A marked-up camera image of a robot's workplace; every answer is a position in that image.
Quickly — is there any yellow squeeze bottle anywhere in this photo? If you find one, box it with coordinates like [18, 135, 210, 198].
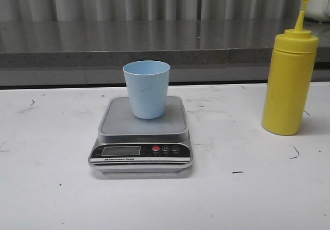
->
[261, 0, 319, 136]

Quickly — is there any light blue plastic cup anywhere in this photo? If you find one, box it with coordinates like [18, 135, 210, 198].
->
[123, 60, 170, 119]

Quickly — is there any silver digital kitchen scale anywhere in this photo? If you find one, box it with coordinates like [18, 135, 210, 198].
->
[89, 96, 193, 173]

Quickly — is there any white appliance in background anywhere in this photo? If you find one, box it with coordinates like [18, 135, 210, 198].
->
[302, 0, 329, 22]

